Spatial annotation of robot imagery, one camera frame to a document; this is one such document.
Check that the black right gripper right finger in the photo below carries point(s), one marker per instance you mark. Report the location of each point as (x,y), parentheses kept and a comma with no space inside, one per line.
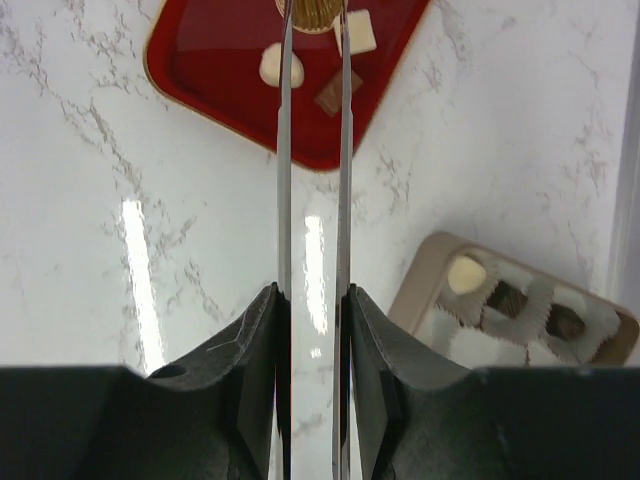
(422,416)

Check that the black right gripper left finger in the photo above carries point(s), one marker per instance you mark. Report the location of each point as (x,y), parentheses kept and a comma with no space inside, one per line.
(206,415)

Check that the white heart chocolate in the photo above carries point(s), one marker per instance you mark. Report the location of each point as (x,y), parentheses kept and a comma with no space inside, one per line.
(465,275)
(270,67)

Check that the dark round chocolate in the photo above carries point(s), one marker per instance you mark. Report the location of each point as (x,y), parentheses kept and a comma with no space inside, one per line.
(564,323)

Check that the steel tongs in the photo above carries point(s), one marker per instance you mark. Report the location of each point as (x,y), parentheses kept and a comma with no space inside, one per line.
(341,458)

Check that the gold round chocolate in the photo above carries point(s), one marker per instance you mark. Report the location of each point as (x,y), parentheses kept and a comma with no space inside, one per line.
(315,16)

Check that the beige chocolate box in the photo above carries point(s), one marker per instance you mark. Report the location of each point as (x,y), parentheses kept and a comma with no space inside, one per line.
(424,280)

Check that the brown square chocolate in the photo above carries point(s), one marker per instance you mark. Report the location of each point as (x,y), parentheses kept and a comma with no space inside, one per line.
(329,99)

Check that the white square chocolate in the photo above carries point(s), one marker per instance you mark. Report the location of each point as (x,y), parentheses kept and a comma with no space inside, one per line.
(362,37)

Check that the white paper cup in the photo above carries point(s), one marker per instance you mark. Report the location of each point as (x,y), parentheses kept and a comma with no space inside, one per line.
(449,299)
(441,326)
(472,348)
(599,317)
(528,324)

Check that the red square tray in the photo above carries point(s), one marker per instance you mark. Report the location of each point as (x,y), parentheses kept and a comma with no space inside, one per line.
(205,55)

